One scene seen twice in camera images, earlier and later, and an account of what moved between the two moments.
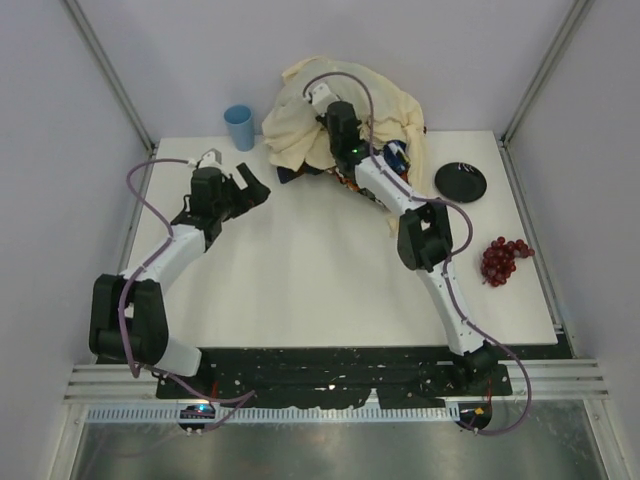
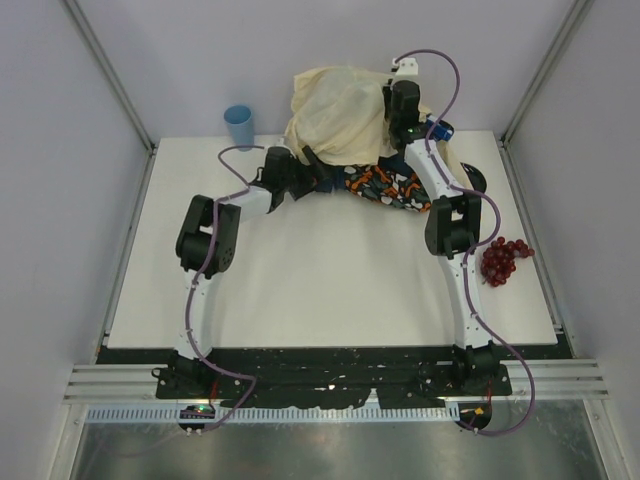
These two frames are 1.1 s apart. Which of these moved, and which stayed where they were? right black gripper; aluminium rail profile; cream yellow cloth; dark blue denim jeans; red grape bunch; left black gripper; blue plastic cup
Moved: left black gripper; right black gripper; dark blue denim jeans; cream yellow cloth
Stayed: aluminium rail profile; blue plastic cup; red grape bunch
